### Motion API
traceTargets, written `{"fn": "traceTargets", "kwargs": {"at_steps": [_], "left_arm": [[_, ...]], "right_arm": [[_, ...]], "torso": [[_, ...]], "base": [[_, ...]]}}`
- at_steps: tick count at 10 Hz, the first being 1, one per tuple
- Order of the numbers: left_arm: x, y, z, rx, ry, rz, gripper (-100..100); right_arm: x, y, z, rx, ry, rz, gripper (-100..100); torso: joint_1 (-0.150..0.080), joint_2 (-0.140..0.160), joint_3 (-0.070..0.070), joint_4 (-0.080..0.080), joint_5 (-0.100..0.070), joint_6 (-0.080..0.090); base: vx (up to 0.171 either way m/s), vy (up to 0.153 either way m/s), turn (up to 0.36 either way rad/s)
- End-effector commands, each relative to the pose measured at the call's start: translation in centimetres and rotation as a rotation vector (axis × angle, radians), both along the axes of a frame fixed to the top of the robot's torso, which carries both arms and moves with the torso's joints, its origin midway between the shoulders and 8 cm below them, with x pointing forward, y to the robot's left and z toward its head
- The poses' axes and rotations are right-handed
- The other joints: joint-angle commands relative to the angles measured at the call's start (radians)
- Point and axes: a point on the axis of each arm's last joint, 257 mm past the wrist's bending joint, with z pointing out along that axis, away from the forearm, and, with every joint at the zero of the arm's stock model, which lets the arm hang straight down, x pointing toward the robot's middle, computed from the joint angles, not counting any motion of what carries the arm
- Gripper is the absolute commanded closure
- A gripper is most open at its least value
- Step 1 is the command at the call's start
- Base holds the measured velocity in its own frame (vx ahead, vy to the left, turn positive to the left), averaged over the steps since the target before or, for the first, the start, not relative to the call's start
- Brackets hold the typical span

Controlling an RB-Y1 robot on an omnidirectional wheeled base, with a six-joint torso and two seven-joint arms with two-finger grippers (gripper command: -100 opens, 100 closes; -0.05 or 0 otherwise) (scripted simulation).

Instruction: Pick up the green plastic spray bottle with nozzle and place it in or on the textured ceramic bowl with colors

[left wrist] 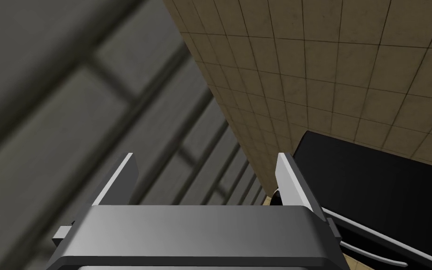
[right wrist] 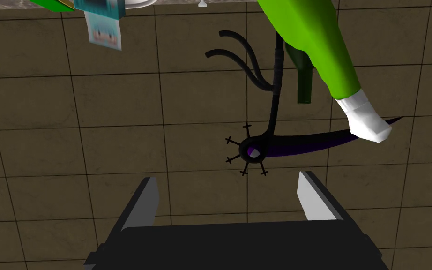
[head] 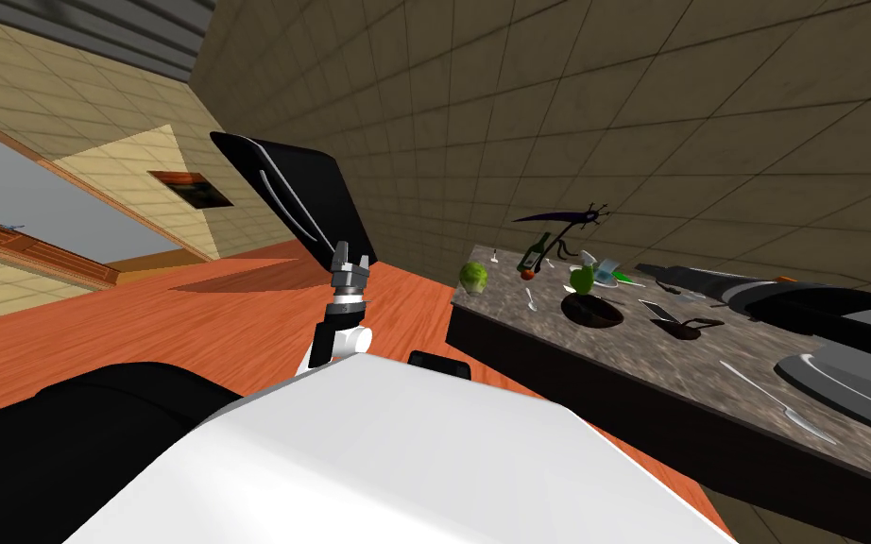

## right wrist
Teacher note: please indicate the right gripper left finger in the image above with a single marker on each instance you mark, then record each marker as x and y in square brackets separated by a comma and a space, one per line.
[144, 206]

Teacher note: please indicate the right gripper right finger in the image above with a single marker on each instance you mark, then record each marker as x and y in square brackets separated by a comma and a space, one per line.
[315, 202]

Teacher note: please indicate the dark green glass bottle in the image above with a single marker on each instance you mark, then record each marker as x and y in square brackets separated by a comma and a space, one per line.
[304, 77]

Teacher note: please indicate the green bottle with white cap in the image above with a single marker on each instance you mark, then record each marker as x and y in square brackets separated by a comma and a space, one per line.
[313, 45]

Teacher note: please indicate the teal box with picture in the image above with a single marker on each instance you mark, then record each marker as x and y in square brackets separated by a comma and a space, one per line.
[105, 22]

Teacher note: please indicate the green flat box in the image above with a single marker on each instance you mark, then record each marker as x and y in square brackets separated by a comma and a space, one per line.
[53, 4]

